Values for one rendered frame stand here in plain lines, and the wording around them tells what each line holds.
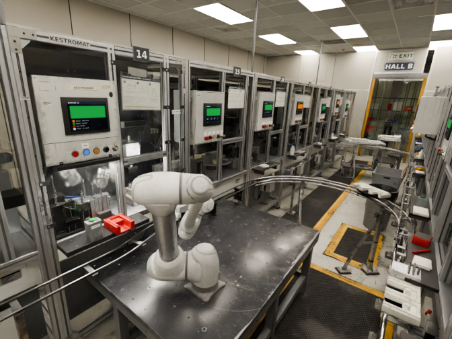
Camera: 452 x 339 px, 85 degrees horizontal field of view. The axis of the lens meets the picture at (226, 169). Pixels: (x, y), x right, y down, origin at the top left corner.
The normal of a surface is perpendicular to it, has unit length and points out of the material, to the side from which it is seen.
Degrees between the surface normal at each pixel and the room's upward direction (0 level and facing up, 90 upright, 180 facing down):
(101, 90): 90
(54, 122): 90
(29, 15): 90
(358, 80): 90
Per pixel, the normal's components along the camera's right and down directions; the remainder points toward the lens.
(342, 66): -0.60, 0.21
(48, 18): 0.80, 0.20
